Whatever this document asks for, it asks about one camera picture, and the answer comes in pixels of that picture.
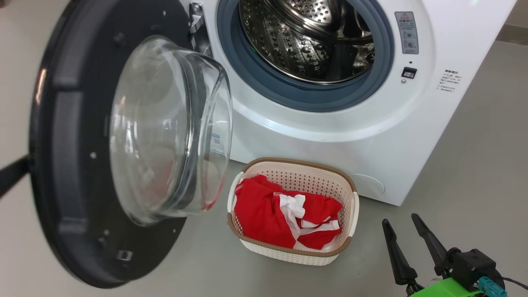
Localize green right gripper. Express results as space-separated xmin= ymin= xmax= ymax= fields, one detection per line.
xmin=382 ymin=213 xmax=482 ymax=297

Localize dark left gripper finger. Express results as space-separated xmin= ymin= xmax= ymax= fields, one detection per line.
xmin=0 ymin=156 xmax=32 ymax=198

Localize dark washing machine door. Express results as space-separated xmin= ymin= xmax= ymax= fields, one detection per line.
xmin=28 ymin=0 xmax=233 ymax=289

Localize plain red garment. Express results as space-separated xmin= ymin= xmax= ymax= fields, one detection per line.
xmin=234 ymin=174 xmax=297 ymax=248

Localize cream basket with brown rim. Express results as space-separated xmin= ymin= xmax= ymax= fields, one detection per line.
xmin=227 ymin=157 xmax=360 ymax=266

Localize white front-load washing machine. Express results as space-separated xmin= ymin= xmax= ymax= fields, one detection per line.
xmin=179 ymin=0 xmax=518 ymax=207

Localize grey rubber door gasket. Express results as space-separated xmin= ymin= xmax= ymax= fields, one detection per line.
xmin=217 ymin=0 xmax=394 ymax=113

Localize metal door hinge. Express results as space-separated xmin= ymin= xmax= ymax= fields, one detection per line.
xmin=189 ymin=2 xmax=213 ymax=56

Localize round white filter cover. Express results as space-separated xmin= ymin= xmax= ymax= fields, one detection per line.
xmin=350 ymin=173 xmax=386 ymax=195

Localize grey warning sticker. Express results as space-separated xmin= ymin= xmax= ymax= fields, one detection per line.
xmin=395 ymin=11 xmax=420 ymax=55

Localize steel perforated washer drum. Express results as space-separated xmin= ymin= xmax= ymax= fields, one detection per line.
xmin=239 ymin=0 xmax=376 ymax=84

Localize teal right cable connector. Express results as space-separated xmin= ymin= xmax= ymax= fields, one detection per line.
xmin=478 ymin=276 xmax=508 ymax=297

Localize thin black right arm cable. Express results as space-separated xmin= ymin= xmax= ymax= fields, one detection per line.
xmin=501 ymin=276 xmax=528 ymax=290

